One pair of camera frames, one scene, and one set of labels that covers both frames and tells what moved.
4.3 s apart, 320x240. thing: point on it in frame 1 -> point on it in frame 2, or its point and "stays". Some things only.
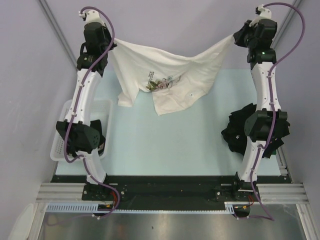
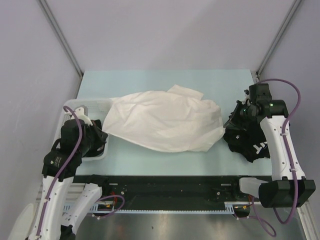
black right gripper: (238, 35) -> (234, 122)
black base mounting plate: (171, 192) stays
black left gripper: (107, 33) -> (87, 125)
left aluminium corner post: (58, 31) stays
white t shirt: (170, 78) -> (174, 121)
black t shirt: (96, 124) stays
